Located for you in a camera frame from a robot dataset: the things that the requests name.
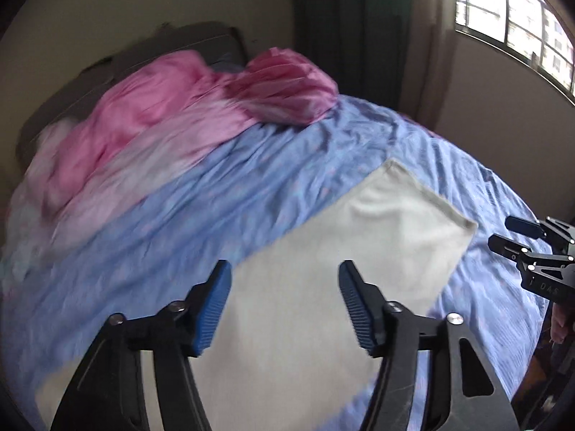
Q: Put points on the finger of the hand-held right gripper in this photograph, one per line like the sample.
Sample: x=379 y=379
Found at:
x=507 y=244
x=525 y=225

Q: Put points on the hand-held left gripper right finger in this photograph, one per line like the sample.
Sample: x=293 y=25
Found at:
x=359 y=309

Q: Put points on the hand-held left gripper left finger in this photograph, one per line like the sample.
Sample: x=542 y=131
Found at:
x=211 y=309

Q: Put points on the white pants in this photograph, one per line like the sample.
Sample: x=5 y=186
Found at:
x=292 y=287

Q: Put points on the person's right hand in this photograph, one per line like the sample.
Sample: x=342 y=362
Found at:
x=560 y=323

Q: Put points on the blue striped bed sheet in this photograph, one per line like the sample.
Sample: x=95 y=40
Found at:
x=202 y=188

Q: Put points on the beige curtain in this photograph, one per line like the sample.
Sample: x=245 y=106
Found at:
x=438 y=54

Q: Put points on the light blue floral blanket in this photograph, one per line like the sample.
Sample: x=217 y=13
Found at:
x=13 y=256

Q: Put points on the pink duvet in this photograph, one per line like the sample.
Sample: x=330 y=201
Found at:
x=157 y=107

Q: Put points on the barred window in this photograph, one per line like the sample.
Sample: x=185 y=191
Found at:
x=516 y=4

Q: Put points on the green curtain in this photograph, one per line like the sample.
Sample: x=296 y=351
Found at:
x=350 y=31

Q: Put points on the grey padded headboard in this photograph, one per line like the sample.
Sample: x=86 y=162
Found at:
x=179 y=40

